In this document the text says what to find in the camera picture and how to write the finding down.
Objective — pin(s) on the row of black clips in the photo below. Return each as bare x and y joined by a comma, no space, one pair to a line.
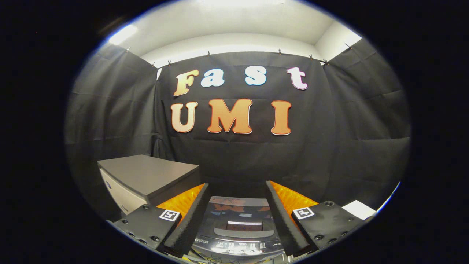
279,51

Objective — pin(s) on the grey washing machine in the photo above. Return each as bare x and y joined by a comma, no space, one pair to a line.
238,249

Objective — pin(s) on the black backdrop cloth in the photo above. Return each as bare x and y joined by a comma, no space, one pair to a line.
238,165

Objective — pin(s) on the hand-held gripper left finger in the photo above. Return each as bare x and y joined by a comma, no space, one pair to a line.
192,220

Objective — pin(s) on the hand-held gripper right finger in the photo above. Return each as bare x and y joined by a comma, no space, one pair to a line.
280,216

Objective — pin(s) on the grey cabinet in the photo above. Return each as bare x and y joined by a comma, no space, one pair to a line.
146,172

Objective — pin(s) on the white table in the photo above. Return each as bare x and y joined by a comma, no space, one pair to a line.
359,209

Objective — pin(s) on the large ceiling light panel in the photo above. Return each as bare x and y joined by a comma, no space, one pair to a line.
240,2

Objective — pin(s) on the small ceiling light panel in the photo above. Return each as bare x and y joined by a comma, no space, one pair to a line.
122,34

